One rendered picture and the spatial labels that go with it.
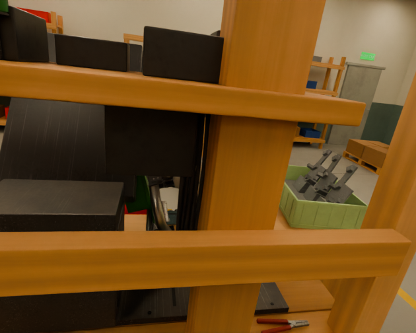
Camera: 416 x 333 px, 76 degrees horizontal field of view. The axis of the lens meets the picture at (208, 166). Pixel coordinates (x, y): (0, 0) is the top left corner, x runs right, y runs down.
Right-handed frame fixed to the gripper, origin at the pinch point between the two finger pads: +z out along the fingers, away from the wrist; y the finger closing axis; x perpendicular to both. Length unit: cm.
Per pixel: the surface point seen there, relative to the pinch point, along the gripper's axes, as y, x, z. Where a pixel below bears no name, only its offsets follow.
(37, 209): 19.8, 8.6, 23.9
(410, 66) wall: -460, -363, -679
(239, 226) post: 24.2, 23.0, -16.4
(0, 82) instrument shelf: 50, 3, 12
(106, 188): 9.6, 2.8, 12.0
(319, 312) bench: -19, 48, -41
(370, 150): -408, -135, -404
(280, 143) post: 35.2, 12.4, -25.8
